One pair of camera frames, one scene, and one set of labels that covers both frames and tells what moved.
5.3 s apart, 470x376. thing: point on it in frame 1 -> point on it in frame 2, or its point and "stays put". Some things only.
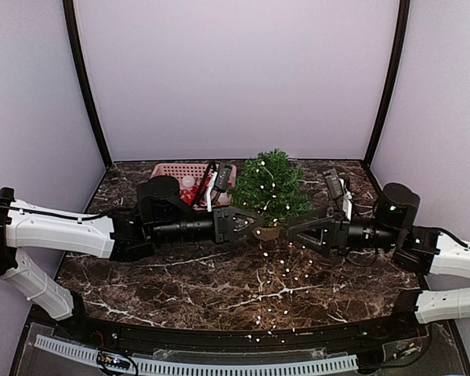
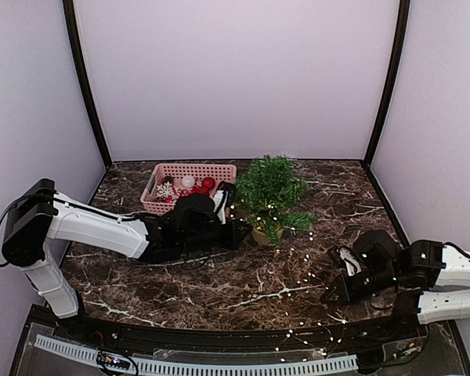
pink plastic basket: (193, 180) stays put
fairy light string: (295, 264) -> (301, 323)
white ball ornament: (188, 181) stays put
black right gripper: (340, 230) -> (345, 294)
